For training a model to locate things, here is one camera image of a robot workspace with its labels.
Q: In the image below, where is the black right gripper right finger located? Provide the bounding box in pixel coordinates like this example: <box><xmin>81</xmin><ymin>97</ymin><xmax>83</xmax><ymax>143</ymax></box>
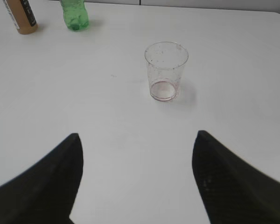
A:
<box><xmin>192</xmin><ymin>130</ymin><xmax>280</xmax><ymax>224</ymax></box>

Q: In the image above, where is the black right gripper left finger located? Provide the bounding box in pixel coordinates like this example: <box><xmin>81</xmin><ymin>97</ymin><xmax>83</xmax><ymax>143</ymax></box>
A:
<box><xmin>0</xmin><ymin>133</ymin><xmax>84</xmax><ymax>224</ymax></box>

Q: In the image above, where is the transparent plastic cup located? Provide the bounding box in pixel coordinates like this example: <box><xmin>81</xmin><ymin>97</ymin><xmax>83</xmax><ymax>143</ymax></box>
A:
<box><xmin>144</xmin><ymin>41</ymin><xmax>189</xmax><ymax>101</ymax></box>

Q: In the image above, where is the green soda bottle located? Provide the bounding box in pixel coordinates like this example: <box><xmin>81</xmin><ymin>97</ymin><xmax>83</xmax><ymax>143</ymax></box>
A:
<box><xmin>60</xmin><ymin>0</ymin><xmax>89</xmax><ymax>31</ymax></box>

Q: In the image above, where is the orange juice bottle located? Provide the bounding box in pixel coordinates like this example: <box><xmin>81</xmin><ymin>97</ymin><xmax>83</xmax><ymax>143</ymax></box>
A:
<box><xmin>3</xmin><ymin>0</ymin><xmax>38</xmax><ymax>35</ymax></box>

